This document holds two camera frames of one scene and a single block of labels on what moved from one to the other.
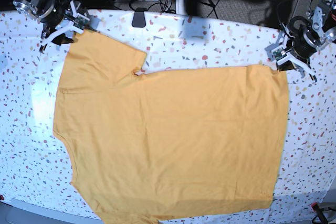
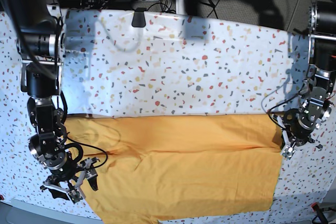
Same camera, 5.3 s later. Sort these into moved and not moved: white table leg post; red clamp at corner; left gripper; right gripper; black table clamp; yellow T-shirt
Moved: right gripper; yellow T-shirt; left gripper
Not moved: white table leg post; red clamp at corner; black table clamp
